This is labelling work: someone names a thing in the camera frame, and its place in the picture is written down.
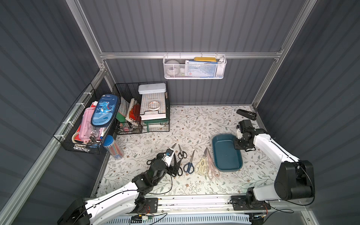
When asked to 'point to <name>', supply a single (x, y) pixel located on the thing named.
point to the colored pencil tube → (116, 151)
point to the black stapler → (246, 114)
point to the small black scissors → (180, 155)
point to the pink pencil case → (86, 127)
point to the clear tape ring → (154, 105)
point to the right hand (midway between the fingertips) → (241, 145)
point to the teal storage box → (226, 158)
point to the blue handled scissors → (189, 167)
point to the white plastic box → (148, 88)
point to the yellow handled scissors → (203, 167)
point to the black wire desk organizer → (144, 107)
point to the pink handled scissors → (213, 173)
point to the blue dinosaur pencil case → (106, 111)
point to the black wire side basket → (67, 134)
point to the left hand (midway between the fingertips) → (173, 157)
